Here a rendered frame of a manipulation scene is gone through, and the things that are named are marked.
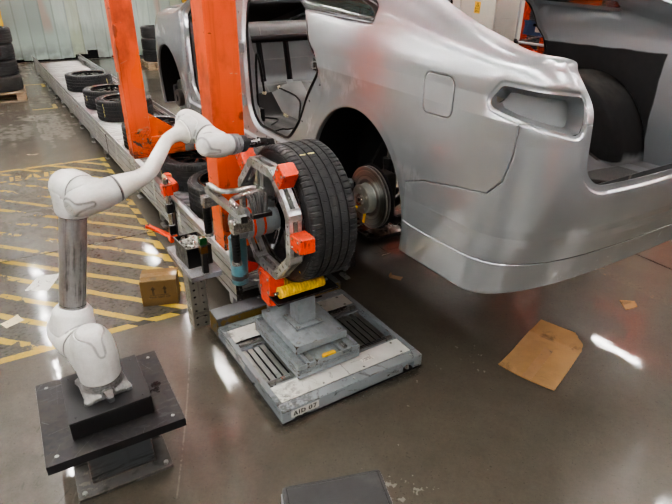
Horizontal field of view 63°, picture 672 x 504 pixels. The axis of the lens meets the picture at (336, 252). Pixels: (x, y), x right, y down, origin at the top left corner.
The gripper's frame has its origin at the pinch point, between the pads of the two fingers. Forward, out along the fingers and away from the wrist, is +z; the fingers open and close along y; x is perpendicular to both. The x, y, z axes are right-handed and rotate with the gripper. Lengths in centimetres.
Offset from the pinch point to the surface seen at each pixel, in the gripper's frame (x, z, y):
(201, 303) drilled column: -74, 7, -84
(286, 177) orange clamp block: -20.0, -22.8, 24.6
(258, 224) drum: -36.2, -17.9, -1.7
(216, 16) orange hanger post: 59, -9, -5
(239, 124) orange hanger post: 14.0, 6.8, -21.5
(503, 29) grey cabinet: 121, 490, -21
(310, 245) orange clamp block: -50, -20, 26
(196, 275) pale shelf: -55, -11, -60
